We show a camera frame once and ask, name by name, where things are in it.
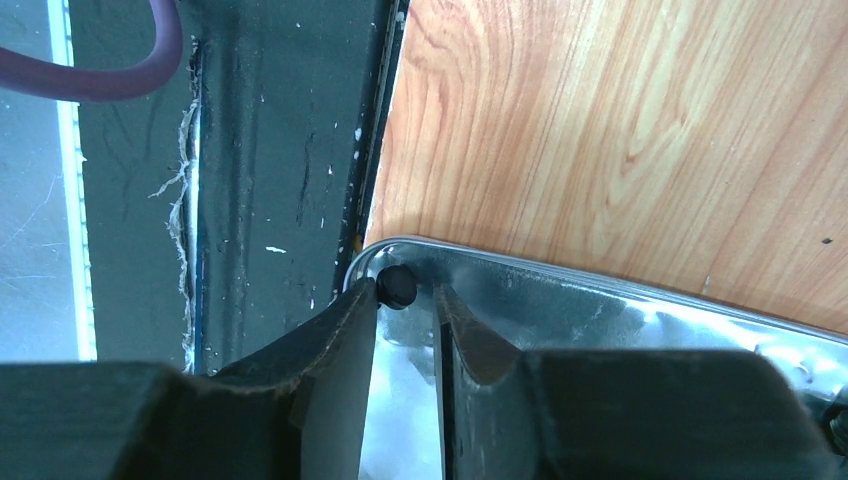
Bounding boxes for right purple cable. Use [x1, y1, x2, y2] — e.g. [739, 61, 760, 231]
[0, 0, 184, 104]

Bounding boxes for black pawn second row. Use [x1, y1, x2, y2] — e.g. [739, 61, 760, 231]
[376, 265, 418, 310]

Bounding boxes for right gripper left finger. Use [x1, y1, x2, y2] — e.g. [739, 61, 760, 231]
[1, 278, 378, 479]

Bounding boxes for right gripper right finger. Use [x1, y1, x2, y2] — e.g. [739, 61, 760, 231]
[434, 285, 842, 479]

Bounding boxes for silver tray black pieces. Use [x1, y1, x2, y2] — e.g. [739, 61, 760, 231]
[345, 237, 847, 479]

